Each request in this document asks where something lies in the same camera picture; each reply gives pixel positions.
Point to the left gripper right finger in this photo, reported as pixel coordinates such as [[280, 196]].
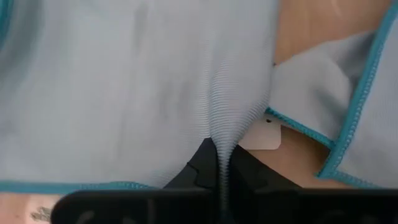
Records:
[[295, 208]]

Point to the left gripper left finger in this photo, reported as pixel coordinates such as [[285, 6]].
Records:
[[140, 207]]

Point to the light blue microfiber towel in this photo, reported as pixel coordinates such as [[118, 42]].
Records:
[[311, 93], [109, 93]]

